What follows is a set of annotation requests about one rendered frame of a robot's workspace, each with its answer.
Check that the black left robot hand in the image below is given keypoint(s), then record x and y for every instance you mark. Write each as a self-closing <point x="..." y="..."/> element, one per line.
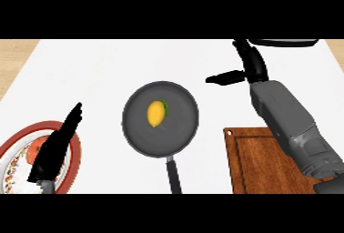
<point x="53" y="151"/>

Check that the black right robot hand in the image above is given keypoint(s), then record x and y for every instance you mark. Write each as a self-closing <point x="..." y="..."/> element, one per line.
<point x="252" y="65"/>

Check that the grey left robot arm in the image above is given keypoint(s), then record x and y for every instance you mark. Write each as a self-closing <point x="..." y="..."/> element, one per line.
<point x="47" y="187"/>

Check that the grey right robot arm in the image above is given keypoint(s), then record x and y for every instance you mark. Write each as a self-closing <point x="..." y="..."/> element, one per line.
<point x="295" y="133"/>

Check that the dark grey frying pan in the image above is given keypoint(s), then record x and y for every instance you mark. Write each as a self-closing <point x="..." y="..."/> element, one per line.
<point x="159" y="121"/>

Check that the yellow lemon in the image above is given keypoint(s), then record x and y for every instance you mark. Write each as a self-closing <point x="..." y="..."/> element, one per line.
<point x="156" y="113"/>

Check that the brown wooden cutting board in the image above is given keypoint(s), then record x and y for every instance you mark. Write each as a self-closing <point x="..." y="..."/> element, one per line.
<point x="268" y="162"/>

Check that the orange tomato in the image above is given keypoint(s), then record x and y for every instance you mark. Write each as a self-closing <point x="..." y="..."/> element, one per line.
<point x="33" y="148"/>

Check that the red-rimmed patterned plate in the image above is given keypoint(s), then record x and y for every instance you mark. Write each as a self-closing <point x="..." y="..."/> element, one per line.
<point x="66" y="170"/>

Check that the dark grey rounded object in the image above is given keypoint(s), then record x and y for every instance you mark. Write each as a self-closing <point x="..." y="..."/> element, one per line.
<point x="282" y="42"/>

